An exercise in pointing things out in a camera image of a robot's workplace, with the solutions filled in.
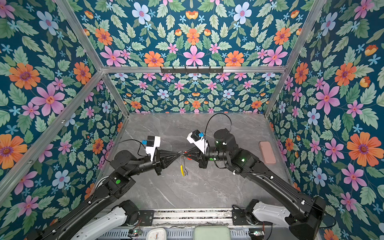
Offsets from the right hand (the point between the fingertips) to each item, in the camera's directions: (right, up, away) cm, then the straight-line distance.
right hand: (186, 151), depth 61 cm
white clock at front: (-14, -39, +6) cm, 42 cm away
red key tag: (+1, -3, 0) cm, 3 cm away
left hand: (-2, 0, -6) cm, 7 cm away
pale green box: (+11, -39, +7) cm, 41 cm away
